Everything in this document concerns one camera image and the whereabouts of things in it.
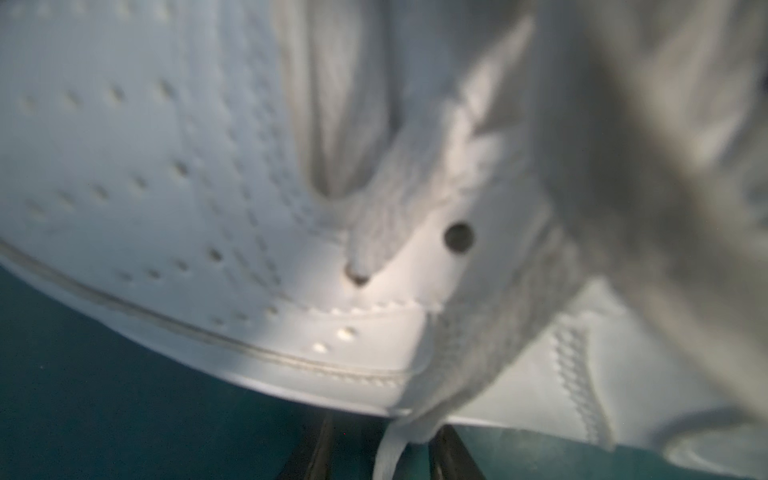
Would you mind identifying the white sneaker shoe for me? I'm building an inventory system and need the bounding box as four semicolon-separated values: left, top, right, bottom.
1;1;767;479

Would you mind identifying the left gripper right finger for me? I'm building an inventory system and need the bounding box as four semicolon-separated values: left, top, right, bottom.
428;425;486;480

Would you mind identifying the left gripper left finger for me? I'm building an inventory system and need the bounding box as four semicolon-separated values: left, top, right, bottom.
275;413;334;480

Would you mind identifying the white shoelace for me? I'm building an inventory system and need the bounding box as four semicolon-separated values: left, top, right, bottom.
346;1;767;479

